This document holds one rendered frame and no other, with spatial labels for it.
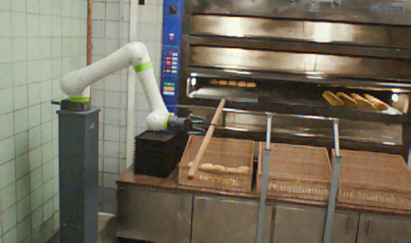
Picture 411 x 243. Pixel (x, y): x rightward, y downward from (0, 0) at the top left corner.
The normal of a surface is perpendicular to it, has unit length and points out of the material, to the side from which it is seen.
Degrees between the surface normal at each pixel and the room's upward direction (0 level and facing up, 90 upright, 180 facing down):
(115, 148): 90
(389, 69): 70
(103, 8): 90
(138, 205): 90
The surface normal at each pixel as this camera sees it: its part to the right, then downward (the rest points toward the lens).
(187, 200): -0.17, 0.18
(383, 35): -0.12, -0.18
